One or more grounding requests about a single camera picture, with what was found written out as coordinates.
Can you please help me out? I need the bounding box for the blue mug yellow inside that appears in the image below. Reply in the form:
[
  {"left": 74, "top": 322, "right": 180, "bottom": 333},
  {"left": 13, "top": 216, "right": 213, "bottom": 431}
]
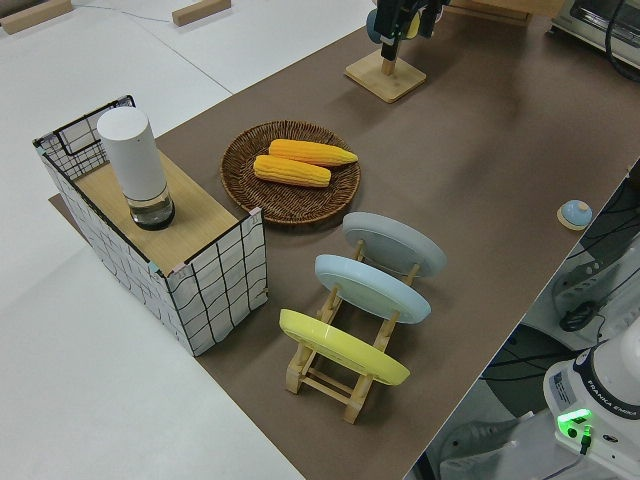
[{"left": 365, "top": 7, "right": 422, "bottom": 41}]

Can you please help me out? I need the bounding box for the wooden block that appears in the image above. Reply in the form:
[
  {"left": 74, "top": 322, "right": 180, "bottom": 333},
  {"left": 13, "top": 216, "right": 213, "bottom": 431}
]
[
  {"left": 171, "top": 0, "right": 232, "bottom": 27},
  {"left": 0, "top": 0, "right": 56, "bottom": 36}
]

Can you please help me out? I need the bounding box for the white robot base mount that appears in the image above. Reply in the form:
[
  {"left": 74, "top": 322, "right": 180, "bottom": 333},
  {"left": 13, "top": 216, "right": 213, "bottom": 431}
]
[{"left": 409, "top": 414, "right": 640, "bottom": 480}]

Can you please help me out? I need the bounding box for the light blue plate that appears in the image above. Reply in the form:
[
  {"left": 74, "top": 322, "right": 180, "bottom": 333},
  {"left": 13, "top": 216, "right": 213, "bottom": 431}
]
[{"left": 314, "top": 254, "right": 432, "bottom": 326}]

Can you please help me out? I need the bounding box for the yellow plate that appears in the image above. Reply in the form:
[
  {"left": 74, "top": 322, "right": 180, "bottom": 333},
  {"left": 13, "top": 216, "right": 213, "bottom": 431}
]
[{"left": 278, "top": 308, "right": 412, "bottom": 387}]

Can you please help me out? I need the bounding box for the yellow corn cob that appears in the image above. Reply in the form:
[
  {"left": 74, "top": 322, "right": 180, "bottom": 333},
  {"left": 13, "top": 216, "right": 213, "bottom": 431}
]
[
  {"left": 268, "top": 138, "right": 360, "bottom": 169},
  {"left": 253, "top": 154, "right": 333, "bottom": 190}
]

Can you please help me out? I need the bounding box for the wooden plate rack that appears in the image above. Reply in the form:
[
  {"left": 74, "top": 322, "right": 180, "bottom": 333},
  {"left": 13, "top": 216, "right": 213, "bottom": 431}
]
[{"left": 284, "top": 238, "right": 421, "bottom": 425}]

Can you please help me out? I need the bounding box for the cream toaster oven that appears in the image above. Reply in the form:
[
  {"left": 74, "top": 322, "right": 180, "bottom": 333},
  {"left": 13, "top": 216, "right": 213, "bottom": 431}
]
[{"left": 544, "top": 0, "right": 640, "bottom": 66}]

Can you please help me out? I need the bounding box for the wooden mug tree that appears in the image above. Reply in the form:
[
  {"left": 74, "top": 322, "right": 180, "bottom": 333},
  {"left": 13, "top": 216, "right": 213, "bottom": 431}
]
[{"left": 343, "top": 42, "right": 428, "bottom": 105}]

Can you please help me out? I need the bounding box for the thin black cable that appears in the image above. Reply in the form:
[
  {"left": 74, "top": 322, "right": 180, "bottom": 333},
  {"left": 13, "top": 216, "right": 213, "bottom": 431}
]
[{"left": 604, "top": 0, "right": 640, "bottom": 84}]

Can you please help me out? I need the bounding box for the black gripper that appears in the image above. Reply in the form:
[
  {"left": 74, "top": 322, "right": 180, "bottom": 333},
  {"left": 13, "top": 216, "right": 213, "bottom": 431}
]
[{"left": 375, "top": 0, "right": 444, "bottom": 62}]

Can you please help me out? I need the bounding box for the white cylinder bottle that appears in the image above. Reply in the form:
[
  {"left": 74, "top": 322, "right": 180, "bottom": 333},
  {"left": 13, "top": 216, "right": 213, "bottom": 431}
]
[{"left": 96, "top": 109, "right": 176, "bottom": 232}]

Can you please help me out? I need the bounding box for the black wire basket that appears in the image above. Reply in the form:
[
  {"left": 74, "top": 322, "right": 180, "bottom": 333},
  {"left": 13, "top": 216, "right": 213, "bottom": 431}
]
[{"left": 53, "top": 93, "right": 137, "bottom": 181}]

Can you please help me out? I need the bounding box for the brown table mat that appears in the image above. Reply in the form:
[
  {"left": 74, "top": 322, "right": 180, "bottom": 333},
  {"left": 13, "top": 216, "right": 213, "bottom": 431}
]
[{"left": 48, "top": 19, "right": 640, "bottom": 480}]

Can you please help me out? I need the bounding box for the wooden drawer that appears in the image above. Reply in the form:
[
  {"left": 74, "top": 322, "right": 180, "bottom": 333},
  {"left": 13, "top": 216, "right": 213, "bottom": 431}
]
[{"left": 443, "top": 0, "right": 532, "bottom": 25}]

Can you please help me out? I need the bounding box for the brown wicker basket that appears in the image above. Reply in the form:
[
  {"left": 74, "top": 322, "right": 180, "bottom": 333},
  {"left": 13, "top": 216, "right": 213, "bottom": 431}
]
[{"left": 220, "top": 119, "right": 362, "bottom": 229}]

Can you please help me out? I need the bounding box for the grey plate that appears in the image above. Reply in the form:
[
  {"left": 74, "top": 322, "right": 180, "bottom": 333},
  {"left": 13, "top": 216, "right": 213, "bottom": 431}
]
[{"left": 342, "top": 211, "right": 447, "bottom": 279}]

